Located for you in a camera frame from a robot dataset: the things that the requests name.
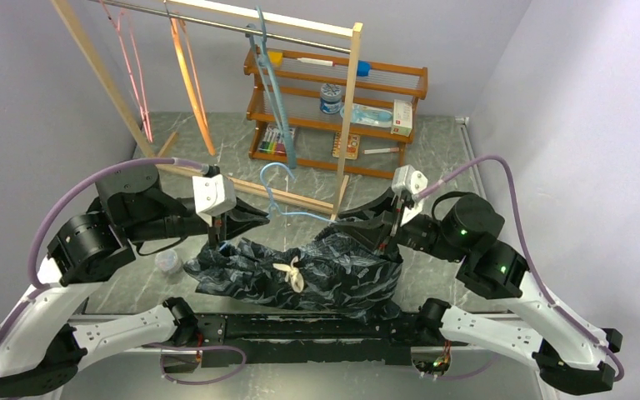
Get white red box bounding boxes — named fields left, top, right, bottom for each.
left=390, top=99, right=413, bottom=137

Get wooden clothes rack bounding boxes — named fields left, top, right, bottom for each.
left=52, top=1, right=363, bottom=216

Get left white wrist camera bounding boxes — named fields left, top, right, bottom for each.
left=192, top=175, right=237, bottom=217

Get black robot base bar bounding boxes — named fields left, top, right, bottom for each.
left=165, top=312, right=445, bottom=367

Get orange small book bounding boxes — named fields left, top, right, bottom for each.
left=332, top=132, right=361, bottom=160

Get orange plastic hanger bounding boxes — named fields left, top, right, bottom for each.
left=163, top=1, right=217, bottom=156

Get small clear plastic cup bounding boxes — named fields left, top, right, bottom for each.
left=154, top=249, right=183, bottom=283

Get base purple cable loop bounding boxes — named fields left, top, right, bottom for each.
left=159, top=345, right=248, bottom=387

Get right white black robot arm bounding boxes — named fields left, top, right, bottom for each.
left=336, top=191, right=623, bottom=396

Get marker set box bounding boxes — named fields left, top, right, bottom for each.
left=257, top=123, right=287, bottom=156

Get yellow block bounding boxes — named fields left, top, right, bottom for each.
left=267, top=52, right=284, bottom=68

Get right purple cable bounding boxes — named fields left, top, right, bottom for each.
left=417, top=154, right=626, bottom=382

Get brown wooden shelf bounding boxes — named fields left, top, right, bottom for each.
left=243, top=49, right=428, bottom=178

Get dark patterned shorts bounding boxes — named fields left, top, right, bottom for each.
left=182, top=226, right=403, bottom=323

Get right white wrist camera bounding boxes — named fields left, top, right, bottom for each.
left=391, top=165, right=428, bottom=202

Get light blue wire hanger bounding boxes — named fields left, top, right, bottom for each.
left=259, top=162, right=333, bottom=223

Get blue block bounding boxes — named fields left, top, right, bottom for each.
left=356, top=61, right=372, bottom=77

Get pink wire hanger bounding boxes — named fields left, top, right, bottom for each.
left=98, top=1, right=154, bottom=143

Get teal plastic hanger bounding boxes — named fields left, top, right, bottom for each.
left=247, top=6, right=298, bottom=170

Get pink white marker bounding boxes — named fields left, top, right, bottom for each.
left=362, top=147, right=400, bottom=155

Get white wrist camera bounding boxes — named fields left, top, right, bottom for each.
left=391, top=165, right=428, bottom=202
left=192, top=175, right=237, bottom=217

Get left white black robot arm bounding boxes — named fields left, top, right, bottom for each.
left=0, top=157, right=269, bottom=399

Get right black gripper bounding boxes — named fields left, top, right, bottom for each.
left=333, top=187, right=468, bottom=263

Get clear blue plastic pack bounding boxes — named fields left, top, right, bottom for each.
left=350, top=104, right=393, bottom=128

